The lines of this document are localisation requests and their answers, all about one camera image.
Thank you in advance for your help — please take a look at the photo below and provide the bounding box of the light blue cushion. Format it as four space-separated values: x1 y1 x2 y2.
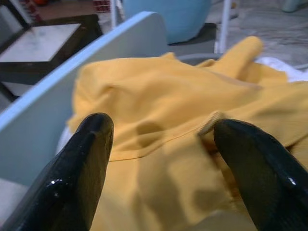
122 0 214 45

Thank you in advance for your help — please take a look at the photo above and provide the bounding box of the dark wooden chair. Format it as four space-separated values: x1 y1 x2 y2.
0 0 103 102

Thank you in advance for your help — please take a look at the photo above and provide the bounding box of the light blue child chair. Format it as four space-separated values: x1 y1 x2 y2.
0 11 169 186

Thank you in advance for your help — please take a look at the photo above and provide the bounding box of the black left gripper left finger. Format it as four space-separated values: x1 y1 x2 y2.
2 112 114 231

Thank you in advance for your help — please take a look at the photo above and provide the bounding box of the white garment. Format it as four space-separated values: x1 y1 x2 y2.
55 56 308 231

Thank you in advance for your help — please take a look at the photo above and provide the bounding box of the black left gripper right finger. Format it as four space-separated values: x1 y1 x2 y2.
213 119 308 231

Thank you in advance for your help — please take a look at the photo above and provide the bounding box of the grey folding chair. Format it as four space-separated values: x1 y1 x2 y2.
110 0 239 55

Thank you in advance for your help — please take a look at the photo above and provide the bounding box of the yellow garment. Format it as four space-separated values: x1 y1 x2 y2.
66 36 308 231

